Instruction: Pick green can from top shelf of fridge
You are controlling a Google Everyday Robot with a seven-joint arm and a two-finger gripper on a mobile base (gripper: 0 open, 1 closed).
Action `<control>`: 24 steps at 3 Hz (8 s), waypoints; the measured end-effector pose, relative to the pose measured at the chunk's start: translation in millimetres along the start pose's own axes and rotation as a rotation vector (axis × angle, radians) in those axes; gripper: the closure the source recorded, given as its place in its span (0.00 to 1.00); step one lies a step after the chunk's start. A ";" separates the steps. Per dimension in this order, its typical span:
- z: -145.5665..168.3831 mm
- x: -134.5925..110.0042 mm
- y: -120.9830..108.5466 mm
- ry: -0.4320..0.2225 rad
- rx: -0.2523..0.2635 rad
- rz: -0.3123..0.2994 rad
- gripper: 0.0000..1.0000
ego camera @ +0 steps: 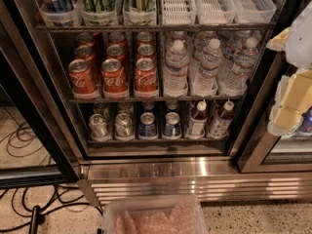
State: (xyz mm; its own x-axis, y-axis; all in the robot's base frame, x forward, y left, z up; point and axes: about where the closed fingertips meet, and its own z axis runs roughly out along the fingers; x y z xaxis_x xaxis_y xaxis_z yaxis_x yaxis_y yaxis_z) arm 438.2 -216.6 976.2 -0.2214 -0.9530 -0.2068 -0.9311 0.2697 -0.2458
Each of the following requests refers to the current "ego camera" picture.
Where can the wire shelf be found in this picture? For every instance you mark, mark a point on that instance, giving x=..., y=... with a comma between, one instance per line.
x=171, y=27
x=137, y=99

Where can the brown tea bottle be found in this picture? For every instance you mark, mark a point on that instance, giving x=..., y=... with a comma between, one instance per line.
x=197, y=119
x=221, y=120

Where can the right brown tea bottle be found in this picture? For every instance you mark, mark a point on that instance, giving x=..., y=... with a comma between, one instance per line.
x=221, y=120

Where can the middle wire shelf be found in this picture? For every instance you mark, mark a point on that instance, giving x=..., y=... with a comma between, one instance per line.
x=137, y=99

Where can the top wire shelf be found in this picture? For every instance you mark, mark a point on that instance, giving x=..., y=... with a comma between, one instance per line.
x=171, y=27

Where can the rear left silver can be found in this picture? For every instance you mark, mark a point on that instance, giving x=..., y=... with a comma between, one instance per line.
x=102, y=108

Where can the silver can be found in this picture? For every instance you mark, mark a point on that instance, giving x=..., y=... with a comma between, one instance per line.
x=102, y=108
x=123, y=125
x=98, y=125
x=126, y=107

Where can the empty white tray middle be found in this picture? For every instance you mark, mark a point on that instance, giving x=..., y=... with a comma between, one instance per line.
x=215, y=11

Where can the front left blue can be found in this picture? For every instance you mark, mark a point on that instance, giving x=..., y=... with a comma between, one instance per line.
x=147, y=127

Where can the front middle water bottle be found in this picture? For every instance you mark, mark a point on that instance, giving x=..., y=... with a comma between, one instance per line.
x=204, y=80

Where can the rear middle water bottle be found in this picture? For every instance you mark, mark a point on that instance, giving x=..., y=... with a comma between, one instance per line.
x=201, y=40

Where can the rear left blue can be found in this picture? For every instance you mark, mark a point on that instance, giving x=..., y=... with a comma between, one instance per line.
x=148, y=106

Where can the front right Coca-Cola can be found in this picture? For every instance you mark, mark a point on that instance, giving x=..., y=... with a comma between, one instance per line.
x=145, y=75

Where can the front middle Coca-Cola can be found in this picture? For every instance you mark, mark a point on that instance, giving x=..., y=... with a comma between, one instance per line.
x=114, y=77

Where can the left brown tea bottle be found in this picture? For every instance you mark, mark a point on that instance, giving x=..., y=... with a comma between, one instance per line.
x=197, y=119

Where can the empty white tray right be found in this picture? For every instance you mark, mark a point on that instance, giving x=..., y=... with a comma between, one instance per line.
x=254, y=11

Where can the rear right blue can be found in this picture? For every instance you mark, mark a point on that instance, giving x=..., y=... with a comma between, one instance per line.
x=171, y=106

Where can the clear plastic tray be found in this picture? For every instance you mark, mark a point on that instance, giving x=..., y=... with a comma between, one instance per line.
x=61, y=13
x=110, y=18
x=132, y=18

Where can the front right blue can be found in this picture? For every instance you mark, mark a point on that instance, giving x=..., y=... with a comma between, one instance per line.
x=172, y=126

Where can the clear bin with bubble wrap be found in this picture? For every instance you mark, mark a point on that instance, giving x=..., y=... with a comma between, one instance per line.
x=163, y=214

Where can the blue can behind right door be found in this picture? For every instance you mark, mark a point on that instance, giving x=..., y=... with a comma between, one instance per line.
x=305, y=129

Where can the stainless steel fridge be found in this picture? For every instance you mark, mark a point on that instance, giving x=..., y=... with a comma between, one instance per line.
x=229, y=169

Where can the rear left Coca-Cola can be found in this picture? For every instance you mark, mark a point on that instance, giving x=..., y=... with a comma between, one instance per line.
x=86, y=38

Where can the left clear plastic tray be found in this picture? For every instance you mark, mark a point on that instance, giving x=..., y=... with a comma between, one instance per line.
x=61, y=13

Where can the front right water bottle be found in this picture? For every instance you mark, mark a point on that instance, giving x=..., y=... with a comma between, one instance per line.
x=236, y=71

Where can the front left Coca-Cola can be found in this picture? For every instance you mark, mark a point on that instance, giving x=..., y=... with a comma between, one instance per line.
x=81, y=76

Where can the empty white tray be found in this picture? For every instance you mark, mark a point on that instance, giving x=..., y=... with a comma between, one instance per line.
x=215, y=11
x=254, y=11
x=178, y=12

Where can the empty white tray left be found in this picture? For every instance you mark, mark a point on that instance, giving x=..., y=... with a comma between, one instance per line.
x=178, y=12

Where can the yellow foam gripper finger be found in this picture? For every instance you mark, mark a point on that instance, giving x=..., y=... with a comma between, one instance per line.
x=278, y=42
x=292, y=99

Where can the front left water bottle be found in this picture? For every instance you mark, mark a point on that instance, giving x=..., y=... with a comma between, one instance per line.
x=175, y=69

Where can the front left silver can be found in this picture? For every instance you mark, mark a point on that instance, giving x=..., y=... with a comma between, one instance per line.
x=98, y=125

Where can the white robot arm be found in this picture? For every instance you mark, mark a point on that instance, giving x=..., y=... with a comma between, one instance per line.
x=299, y=43

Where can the rear left water bottle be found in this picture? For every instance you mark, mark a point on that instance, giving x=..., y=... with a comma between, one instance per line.
x=175, y=35

